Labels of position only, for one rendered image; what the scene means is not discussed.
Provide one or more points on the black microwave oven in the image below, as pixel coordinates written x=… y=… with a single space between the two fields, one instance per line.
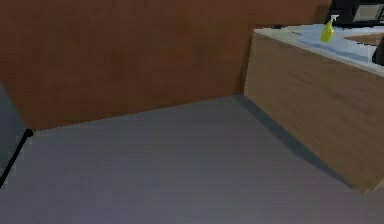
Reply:
x=358 y=12

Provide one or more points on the black rounded appliance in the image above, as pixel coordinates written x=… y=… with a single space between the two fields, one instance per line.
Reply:
x=379 y=53

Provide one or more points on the small black flat object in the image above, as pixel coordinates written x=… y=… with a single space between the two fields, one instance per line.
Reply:
x=277 y=26

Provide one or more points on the yellow spray bottle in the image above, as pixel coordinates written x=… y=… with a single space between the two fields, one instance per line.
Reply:
x=327 y=32

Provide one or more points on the wooden kitchen counter cabinet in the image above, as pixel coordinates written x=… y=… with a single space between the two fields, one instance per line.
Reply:
x=320 y=110

